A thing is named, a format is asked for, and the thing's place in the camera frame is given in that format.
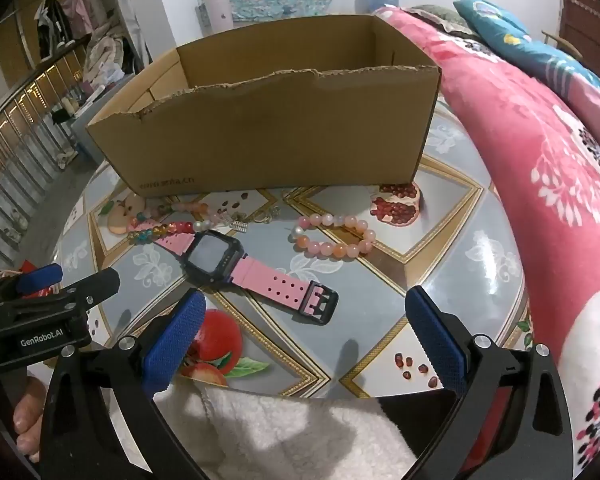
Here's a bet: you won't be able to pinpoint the teal floral pillow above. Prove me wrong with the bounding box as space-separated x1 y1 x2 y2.
452 0 600 106

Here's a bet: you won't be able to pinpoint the wooden chair backrest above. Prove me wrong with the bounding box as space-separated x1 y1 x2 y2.
542 30 581 56

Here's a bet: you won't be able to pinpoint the pile of laundry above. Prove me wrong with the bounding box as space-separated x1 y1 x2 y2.
82 22 141 86

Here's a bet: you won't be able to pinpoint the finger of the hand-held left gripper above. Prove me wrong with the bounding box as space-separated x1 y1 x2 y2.
50 267 121 311
0 262 64 306

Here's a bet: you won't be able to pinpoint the multicoloured bead bracelet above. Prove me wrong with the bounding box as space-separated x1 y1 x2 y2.
126 220 196 247

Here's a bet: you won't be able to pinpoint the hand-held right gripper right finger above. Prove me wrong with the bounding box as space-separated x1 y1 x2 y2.
404 285 576 480

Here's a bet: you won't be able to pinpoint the peach bead bracelet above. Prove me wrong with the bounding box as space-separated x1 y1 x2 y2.
292 213 378 259

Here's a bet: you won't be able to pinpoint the pink strap smartwatch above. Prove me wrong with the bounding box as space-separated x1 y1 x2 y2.
152 230 339 326

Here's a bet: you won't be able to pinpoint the metal stair railing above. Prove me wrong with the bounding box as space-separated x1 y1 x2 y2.
0 50 111 271

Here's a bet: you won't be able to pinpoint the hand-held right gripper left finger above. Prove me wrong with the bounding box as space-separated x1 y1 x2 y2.
40 287 208 480

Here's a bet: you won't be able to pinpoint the pink floral blanket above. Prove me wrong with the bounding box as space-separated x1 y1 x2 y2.
375 5 600 480

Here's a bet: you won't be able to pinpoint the pink hanging garment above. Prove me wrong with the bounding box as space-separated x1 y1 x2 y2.
62 0 98 38

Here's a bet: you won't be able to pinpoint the black and white hanging garment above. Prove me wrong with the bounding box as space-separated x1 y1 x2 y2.
35 0 71 56

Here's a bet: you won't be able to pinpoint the person's left hand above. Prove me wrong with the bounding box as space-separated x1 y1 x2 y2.
12 376 48 463

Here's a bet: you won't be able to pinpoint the grey frilled pillow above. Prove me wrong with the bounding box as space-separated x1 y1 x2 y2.
410 5 473 36

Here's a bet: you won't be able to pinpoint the brown cardboard box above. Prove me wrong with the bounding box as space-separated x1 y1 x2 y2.
85 14 442 197

